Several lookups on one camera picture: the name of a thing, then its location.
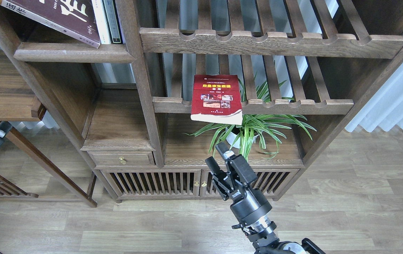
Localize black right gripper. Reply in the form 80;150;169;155
205;143;276;236

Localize maroon book white characters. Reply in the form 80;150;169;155
0;0;101;48

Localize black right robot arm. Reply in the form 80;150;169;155
206;143;323;254

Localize white plant pot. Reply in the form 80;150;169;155
224;125;260;150

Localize green spider plant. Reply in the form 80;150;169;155
191;74;313;158

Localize red book with photos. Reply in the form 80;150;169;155
191;74;242;125

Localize dark wooden bookshelf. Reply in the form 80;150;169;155
0;0;403;200

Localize white upright book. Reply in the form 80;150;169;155
92;0;112;44

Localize white curtain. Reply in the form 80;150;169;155
345;63;403;132

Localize dark green upright book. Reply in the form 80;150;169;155
103;0;122;44

